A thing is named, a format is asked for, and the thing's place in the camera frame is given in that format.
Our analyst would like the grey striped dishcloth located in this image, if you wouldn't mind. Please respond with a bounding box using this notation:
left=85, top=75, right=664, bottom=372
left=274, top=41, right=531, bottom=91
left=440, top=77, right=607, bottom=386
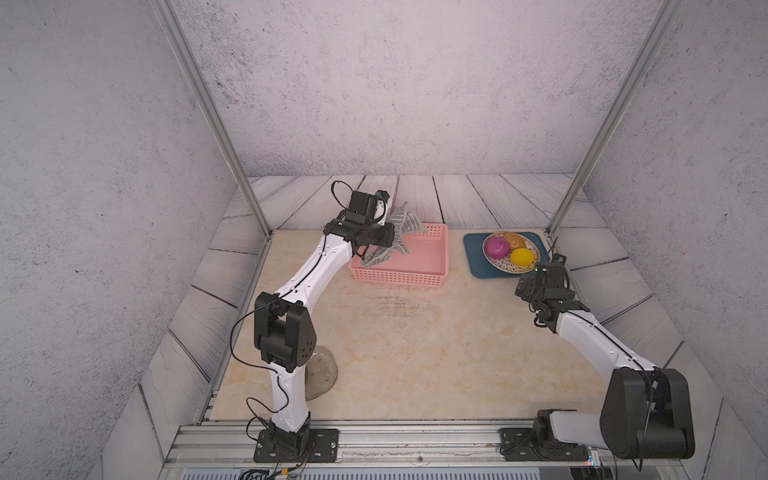
left=361, top=203, right=429, bottom=268

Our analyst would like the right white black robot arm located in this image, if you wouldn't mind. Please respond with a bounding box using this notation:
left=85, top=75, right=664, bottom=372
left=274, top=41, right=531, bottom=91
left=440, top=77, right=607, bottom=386
left=515, top=255, right=696, bottom=464

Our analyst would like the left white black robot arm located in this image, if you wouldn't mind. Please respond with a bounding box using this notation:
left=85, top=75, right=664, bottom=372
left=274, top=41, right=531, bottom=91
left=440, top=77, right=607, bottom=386
left=230, top=219, right=396, bottom=458

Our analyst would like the yellow lemon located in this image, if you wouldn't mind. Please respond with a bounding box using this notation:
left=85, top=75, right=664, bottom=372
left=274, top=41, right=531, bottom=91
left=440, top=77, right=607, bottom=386
left=509, top=248, right=536, bottom=268

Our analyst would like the patterned round plate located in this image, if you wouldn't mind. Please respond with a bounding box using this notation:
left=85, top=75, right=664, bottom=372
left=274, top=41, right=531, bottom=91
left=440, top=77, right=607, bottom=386
left=500, top=253, right=537, bottom=273

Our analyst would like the orange brown fruit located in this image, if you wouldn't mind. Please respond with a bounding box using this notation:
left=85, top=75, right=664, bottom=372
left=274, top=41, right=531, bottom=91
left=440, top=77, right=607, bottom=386
left=503, top=232, right=527, bottom=251

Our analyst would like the purple round fruit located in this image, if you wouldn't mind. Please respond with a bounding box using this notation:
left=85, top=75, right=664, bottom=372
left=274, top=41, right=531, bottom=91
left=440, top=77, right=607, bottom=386
left=483, top=235, right=511, bottom=260

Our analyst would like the pink plastic basket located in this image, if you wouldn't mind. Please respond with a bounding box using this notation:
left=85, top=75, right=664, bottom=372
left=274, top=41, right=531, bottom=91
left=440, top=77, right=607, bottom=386
left=348, top=223, right=449, bottom=288

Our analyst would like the teal tray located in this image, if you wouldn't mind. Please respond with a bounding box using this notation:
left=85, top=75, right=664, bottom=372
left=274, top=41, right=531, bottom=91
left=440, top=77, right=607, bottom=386
left=463, top=231, right=551, bottom=279

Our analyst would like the translucent glass bowl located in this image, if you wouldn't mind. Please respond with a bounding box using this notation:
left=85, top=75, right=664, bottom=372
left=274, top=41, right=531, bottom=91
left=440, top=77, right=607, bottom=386
left=305, top=346, right=338, bottom=401

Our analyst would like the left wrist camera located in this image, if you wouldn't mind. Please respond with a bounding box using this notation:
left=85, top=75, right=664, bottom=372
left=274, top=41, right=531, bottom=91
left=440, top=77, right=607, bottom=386
left=345, top=190, right=390, bottom=225

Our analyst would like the left aluminium frame post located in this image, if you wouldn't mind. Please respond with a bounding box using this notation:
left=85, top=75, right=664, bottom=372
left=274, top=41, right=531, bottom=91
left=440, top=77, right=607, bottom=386
left=150, top=0, right=273, bottom=238

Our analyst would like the aluminium frame post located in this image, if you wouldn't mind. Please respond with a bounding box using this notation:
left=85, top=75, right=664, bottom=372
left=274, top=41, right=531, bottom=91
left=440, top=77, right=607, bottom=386
left=150, top=0, right=273, bottom=238
left=546, top=0, right=685, bottom=236

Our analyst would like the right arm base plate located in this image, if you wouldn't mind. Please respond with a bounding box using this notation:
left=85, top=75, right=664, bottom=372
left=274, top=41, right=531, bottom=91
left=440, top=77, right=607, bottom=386
left=499, top=428, right=590, bottom=462

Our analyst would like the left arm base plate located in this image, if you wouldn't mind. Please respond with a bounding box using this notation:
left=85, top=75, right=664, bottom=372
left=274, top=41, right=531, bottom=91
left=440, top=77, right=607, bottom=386
left=253, top=427, right=340, bottom=463

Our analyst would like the right aluminium frame post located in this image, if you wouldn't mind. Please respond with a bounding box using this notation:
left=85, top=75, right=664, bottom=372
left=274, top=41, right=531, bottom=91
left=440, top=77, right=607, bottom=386
left=546, top=0, right=685, bottom=236

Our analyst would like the aluminium front rail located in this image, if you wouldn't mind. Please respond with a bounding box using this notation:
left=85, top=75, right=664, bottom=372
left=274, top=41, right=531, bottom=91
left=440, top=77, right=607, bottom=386
left=159, top=419, right=688, bottom=479

